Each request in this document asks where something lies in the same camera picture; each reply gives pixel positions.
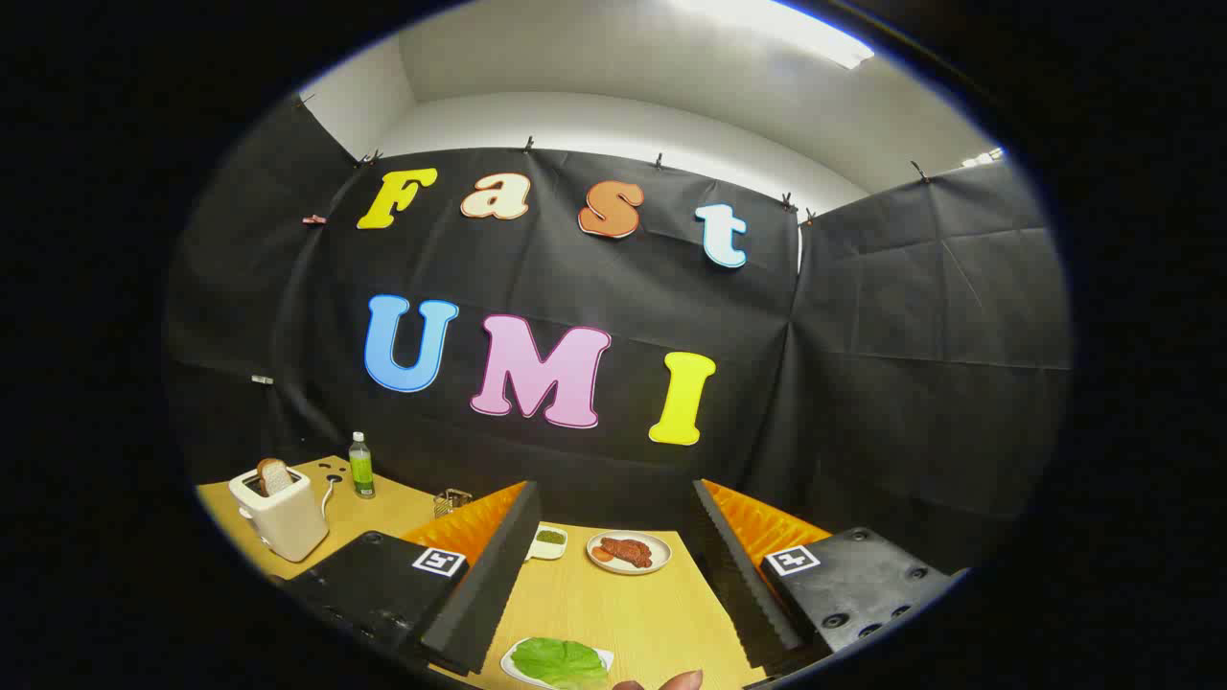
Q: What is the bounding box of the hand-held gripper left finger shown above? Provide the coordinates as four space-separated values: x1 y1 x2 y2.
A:
278 479 543 677

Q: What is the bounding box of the green lettuce leaf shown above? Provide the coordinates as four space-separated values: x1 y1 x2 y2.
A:
511 638 610 690

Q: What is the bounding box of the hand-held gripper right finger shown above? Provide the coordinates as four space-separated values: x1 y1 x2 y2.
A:
692 477 969 672

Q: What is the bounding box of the white squarish plate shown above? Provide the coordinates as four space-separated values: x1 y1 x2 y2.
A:
500 637 614 690

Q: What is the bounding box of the green drink bottle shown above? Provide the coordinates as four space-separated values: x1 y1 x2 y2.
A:
348 431 377 500

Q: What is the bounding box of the cream white toaster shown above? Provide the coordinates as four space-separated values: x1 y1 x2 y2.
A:
228 467 330 564

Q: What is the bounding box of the red brown meat piece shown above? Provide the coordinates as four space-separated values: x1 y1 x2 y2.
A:
594 537 654 569

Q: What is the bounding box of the round white meat plate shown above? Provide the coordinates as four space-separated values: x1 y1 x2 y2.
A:
587 531 672 576

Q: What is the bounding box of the black backdrop cloth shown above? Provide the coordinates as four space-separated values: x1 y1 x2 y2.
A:
163 96 1073 576

